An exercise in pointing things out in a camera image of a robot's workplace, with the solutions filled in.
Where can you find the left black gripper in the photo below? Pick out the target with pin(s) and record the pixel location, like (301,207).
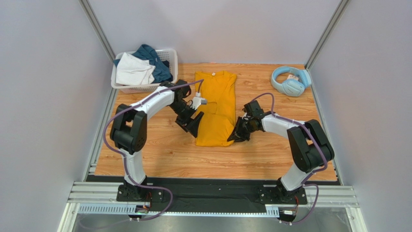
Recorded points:
(189,124)

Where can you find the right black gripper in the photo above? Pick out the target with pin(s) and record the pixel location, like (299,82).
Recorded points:
(242,126)

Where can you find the yellow t shirt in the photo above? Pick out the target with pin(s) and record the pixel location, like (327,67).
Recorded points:
(219,118)

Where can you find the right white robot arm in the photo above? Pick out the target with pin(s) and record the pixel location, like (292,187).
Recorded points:
(310,148)

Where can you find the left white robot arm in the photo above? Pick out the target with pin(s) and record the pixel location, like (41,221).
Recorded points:
(129,132)

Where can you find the teal t shirt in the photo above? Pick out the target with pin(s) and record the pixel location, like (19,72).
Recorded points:
(146,52)

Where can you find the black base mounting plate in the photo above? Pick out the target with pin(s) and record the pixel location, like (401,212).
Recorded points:
(189,206)

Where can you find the white plastic laundry basket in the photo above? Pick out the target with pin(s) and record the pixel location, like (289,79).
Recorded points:
(168,54)

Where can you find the white t shirt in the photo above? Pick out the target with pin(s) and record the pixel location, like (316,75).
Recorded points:
(132,71)

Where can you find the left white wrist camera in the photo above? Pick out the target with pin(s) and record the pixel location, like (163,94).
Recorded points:
(197,101)

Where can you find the aluminium frame rail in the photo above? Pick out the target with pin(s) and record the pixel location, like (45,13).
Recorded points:
(231,193)

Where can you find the white slotted cable duct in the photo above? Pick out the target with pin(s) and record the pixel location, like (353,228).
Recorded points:
(134,210)

